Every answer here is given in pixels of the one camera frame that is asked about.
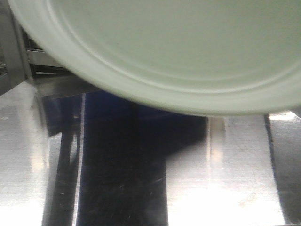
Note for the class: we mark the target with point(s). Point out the light green round plate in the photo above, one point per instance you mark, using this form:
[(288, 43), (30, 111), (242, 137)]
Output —
[(200, 57)]

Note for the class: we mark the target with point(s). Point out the stainless steel shelf rack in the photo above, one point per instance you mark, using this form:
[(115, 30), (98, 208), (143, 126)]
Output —
[(21, 59)]

